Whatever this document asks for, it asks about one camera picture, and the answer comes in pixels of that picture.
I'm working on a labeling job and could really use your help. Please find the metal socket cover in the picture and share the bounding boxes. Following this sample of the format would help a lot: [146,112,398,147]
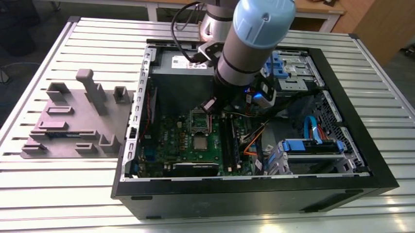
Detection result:
[190,107,214,134]

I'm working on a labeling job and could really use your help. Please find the black camera cable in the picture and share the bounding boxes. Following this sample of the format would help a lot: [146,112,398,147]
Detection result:
[171,1,205,64]

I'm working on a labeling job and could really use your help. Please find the silver disk bay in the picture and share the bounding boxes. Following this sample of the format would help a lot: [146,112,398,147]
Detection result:
[265,145,367,176]

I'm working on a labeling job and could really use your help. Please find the black office chair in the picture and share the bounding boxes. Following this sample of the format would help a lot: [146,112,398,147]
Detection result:
[0,0,42,58]

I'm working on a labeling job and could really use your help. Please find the green motherboard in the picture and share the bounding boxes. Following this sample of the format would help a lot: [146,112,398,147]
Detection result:
[137,106,257,178]

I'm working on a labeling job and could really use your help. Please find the blue flat wire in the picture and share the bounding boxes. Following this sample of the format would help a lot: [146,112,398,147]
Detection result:
[305,116,325,144]

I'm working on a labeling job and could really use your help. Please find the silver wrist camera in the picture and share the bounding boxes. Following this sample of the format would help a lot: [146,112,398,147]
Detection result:
[190,41,226,68]

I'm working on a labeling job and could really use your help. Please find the black cable bundle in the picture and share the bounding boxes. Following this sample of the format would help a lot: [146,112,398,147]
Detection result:
[242,90,318,175]

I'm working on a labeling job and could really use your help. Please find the CPU socket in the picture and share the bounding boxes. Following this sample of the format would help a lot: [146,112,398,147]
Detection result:
[191,135,214,152]

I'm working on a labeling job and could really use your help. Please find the grey power supply unit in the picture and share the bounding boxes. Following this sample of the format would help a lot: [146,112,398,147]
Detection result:
[150,50,215,115]

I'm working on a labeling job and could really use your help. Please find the metal drive cage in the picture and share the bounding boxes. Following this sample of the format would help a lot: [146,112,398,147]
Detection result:
[269,50,325,105]

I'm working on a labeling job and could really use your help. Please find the grey parts rack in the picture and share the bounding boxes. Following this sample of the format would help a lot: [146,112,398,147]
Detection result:
[20,68,138,160]

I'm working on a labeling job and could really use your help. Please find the hard disk in blue carrier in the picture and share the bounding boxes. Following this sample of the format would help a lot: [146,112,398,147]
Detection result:
[281,139,346,156]

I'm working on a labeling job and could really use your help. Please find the blue plastic drive bracket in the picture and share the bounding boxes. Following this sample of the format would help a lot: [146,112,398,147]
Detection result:
[265,52,290,80]

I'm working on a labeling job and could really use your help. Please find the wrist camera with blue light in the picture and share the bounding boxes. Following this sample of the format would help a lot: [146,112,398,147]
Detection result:
[253,82,278,108]

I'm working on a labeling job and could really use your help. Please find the wooden cabinet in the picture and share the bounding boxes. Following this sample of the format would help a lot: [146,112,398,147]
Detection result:
[334,0,415,66]

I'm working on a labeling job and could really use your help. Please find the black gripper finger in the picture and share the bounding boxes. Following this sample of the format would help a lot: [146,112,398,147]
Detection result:
[201,96,218,115]

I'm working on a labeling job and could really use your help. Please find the black graphics card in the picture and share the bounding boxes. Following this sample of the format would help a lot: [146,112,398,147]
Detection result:
[163,161,221,177]

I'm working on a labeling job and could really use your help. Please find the black PC case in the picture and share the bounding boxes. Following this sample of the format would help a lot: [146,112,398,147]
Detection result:
[111,38,401,220]

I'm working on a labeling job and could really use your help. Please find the orange wire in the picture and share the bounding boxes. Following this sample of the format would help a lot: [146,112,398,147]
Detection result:
[243,132,263,156]

